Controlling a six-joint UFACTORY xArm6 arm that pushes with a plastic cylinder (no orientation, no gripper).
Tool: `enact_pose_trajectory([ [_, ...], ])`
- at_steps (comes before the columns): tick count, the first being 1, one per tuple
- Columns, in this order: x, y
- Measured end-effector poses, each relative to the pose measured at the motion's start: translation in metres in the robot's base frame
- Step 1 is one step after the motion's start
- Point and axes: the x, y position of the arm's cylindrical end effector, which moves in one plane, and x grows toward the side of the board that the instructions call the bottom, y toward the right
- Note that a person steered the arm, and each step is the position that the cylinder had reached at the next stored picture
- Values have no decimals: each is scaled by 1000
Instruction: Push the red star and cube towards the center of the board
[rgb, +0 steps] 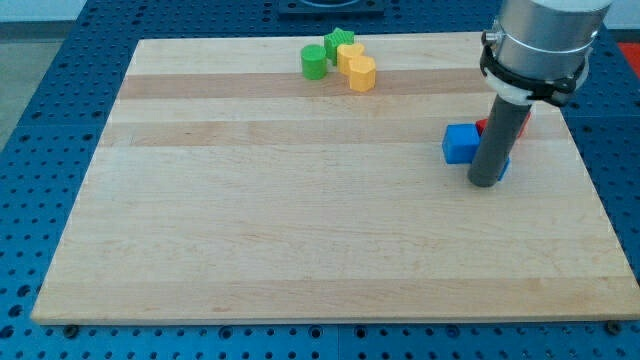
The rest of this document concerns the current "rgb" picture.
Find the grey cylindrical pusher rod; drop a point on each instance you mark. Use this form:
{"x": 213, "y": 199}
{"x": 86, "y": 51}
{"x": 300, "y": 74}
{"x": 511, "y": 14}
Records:
{"x": 505, "y": 122}

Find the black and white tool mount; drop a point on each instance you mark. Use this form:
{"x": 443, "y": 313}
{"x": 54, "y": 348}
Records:
{"x": 522, "y": 75}

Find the red star block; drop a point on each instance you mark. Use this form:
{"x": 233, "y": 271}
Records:
{"x": 482, "y": 124}

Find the blue cube block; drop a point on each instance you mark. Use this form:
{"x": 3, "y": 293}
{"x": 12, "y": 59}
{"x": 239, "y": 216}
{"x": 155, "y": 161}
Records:
{"x": 460, "y": 143}

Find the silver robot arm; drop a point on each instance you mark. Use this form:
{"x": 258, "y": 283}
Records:
{"x": 556, "y": 25}

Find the green star block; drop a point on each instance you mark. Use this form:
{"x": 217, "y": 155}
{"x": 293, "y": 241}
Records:
{"x": 334, "y": 39}

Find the light wooden board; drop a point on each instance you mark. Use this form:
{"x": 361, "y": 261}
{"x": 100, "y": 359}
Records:
{"x": 227, "y": 189}

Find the blue block behind rod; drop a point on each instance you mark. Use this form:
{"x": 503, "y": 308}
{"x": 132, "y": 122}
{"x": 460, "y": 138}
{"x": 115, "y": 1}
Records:
{"x": 504, "y": 169}

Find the yellow hexagon block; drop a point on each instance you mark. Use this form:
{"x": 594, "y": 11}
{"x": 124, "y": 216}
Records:
{"x": 362, "y": 73}

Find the yellow heart block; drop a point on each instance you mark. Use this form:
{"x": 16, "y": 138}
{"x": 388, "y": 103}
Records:
{"x": 345, "y": 53}

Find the green cylinder block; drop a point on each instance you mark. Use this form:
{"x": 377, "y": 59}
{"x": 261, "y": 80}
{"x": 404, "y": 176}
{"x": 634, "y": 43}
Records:
{"x": 313, "y": 62}

